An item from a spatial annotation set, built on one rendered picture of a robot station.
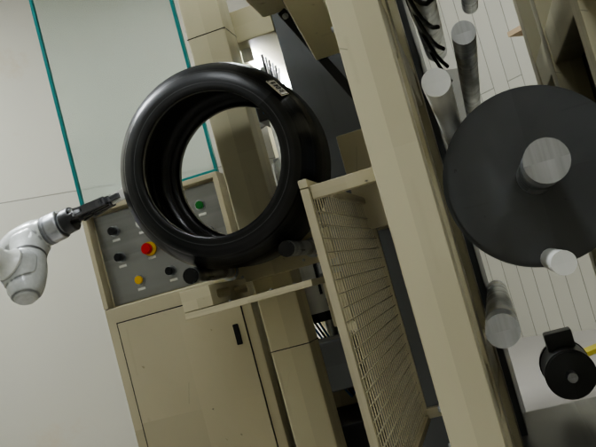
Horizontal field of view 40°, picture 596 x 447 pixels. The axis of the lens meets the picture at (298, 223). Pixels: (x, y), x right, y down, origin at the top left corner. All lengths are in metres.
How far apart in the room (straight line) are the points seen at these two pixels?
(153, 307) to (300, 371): 0.69
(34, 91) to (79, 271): 1.26
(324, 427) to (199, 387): 0.58
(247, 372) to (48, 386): 2.77
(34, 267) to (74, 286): 3.18
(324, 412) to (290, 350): 0.22
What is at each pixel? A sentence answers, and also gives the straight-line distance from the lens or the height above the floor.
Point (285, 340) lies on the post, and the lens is 2.59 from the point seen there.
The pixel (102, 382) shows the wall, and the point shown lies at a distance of 5.62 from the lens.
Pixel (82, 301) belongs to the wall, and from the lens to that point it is 5.63.
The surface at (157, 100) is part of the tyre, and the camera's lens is 2.33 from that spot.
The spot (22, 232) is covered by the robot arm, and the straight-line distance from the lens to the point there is 2.56.
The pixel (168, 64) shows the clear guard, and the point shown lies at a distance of 3.09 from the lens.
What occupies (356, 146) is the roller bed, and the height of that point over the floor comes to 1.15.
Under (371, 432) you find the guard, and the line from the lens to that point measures 1.68.
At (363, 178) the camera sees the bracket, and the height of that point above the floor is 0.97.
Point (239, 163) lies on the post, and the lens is 2.62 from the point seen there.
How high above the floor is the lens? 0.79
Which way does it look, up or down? 4 degrees up
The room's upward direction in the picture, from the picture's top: 15 degrees counter-clockwise
